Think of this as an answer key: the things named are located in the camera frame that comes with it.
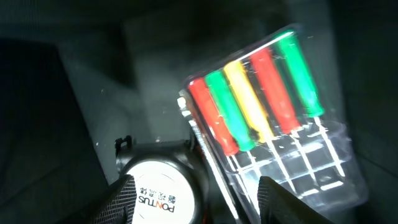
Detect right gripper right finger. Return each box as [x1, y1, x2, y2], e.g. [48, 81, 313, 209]
[257, 176, 333, 224]

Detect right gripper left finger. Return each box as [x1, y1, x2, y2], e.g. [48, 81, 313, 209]
[89, 174, 137, 224]

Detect black round tape measure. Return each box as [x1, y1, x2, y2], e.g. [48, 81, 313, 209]
[114, 136, 210, 224]

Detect clear case coloured screwdrivers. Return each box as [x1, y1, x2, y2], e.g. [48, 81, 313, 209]
[178, 24, 368, 223]

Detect dark green open box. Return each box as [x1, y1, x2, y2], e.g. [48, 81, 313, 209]
[1, 1, 397, 223]

